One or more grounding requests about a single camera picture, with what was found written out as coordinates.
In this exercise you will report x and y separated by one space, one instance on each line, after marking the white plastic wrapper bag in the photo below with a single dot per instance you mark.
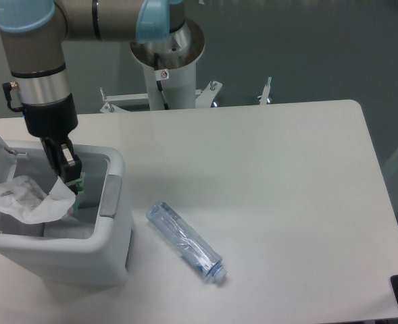
24 200

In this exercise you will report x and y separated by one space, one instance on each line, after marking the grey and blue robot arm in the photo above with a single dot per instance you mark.
32 33

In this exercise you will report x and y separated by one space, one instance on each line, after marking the white pedestal base frame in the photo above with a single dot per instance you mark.
204 98

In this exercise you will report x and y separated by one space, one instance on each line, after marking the crushed clear plastic bottle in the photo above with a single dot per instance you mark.
187 242

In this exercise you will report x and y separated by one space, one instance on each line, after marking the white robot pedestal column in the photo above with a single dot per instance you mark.
169 67

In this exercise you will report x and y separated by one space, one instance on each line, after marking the white trash can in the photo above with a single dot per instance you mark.
90 247

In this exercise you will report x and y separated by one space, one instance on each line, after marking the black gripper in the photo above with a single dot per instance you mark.
53 122

